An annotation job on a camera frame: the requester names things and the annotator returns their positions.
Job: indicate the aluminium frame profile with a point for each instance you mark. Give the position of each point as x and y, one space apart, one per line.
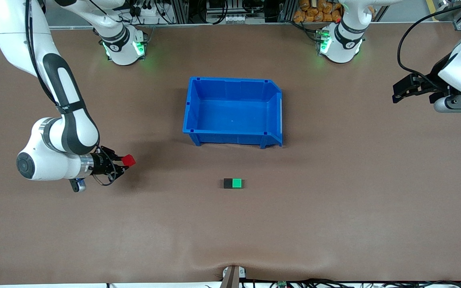
460 18

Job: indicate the green cube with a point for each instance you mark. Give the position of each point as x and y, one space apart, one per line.
237 183

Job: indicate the black electronics rack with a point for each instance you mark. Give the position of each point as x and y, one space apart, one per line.
214 8

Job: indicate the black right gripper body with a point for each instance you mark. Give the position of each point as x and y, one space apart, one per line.
101 164

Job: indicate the black cube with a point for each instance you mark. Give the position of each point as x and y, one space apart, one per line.
227 183

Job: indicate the small green connector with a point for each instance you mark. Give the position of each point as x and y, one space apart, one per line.
282 284

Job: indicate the metal table edge clamp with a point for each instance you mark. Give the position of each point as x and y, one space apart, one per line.
230 278

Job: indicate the white connector block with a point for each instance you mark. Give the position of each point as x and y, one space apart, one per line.
238 18

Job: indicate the orange toy bread pile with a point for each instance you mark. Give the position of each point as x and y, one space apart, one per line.
314 14

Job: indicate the red cube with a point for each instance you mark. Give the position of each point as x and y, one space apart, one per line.
128 160

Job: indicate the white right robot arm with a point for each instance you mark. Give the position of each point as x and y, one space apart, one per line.
66 132

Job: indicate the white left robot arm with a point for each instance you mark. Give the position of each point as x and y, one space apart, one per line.
340 48

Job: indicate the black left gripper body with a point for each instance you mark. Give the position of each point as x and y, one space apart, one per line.
429 84

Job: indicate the blue plastic storage bin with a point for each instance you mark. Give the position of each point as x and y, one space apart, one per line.
230 116

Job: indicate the white power strip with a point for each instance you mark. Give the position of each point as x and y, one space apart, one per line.
148 11

